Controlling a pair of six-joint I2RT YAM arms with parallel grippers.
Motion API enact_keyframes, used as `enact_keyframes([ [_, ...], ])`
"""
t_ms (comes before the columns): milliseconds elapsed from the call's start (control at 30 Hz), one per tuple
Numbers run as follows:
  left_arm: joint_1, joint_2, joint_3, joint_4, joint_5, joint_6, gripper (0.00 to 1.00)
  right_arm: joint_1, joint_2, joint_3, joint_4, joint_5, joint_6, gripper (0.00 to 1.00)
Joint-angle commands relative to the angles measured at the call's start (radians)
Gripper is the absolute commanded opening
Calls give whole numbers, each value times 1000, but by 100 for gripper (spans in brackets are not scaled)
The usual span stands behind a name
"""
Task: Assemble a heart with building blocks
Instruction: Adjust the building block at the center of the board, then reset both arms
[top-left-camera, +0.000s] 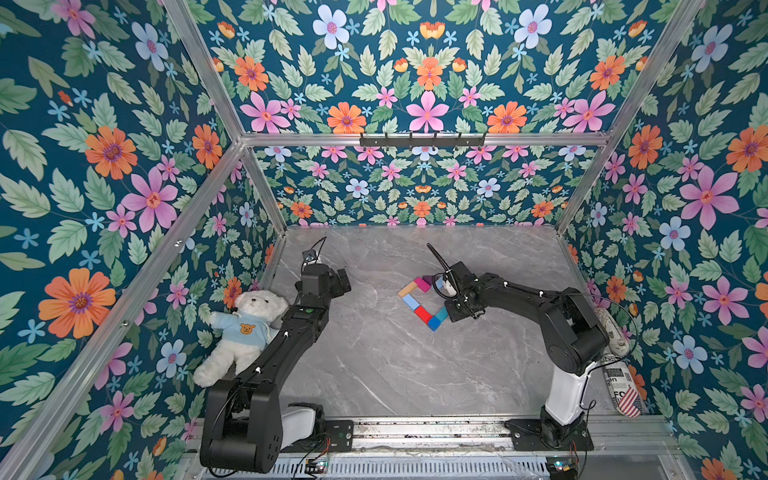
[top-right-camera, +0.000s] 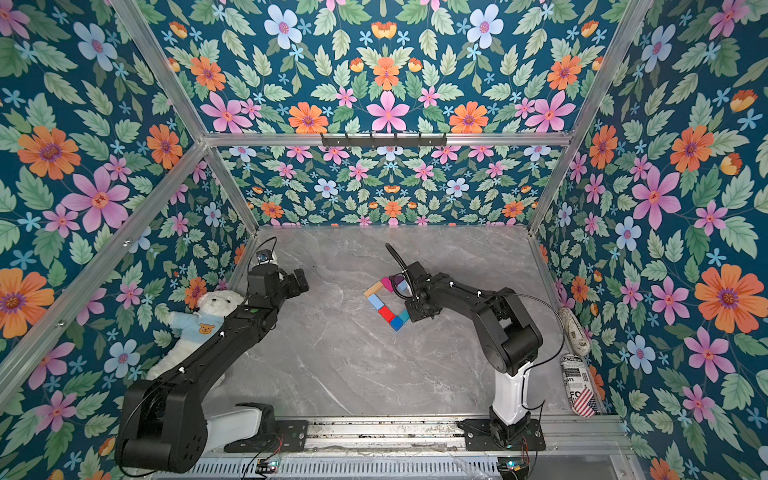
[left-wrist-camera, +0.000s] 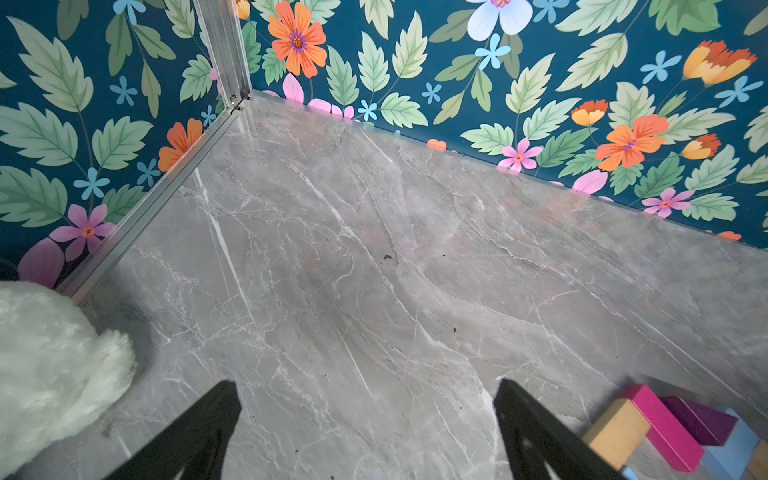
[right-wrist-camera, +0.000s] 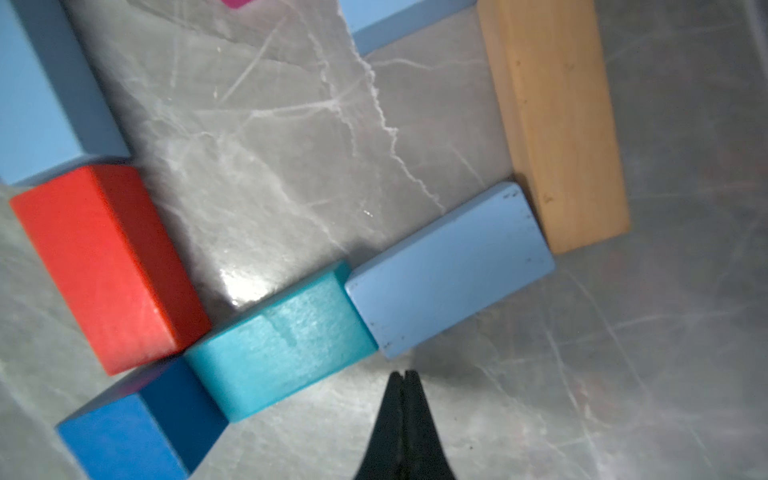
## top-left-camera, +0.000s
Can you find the blue square block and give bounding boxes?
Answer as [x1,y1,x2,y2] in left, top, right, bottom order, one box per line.
[427,317,442,331]

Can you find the red rectangular block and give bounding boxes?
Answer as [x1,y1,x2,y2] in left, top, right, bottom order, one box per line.
[414,306,433,324]

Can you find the magenta rectangular block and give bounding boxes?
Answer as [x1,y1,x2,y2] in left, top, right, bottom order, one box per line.
[414,277,432,292]

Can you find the wooden block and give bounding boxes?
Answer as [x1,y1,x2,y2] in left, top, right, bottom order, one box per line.
[398,281,418,298]

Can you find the teal rectangular block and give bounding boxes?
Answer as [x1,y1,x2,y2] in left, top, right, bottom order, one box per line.
[434,307,448,323]

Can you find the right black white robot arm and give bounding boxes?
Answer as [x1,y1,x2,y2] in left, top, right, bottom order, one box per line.
[438,262,609,445]

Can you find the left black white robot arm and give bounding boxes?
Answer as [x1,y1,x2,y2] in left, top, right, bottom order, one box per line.
[200,264,351,474]

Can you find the white teddy bear blue shirt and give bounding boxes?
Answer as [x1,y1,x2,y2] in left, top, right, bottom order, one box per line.
[193,290,289,388]

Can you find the printed drink can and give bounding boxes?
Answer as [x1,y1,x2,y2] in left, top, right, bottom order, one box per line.
[601,354,643,418]

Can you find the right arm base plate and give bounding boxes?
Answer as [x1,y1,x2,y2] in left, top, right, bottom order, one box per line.
[503,415,594,452]

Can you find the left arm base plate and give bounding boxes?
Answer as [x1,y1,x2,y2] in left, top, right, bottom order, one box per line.
[281,419,355,453]

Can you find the black hook rail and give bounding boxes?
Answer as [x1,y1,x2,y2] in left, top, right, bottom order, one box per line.
[358,133,486,149]

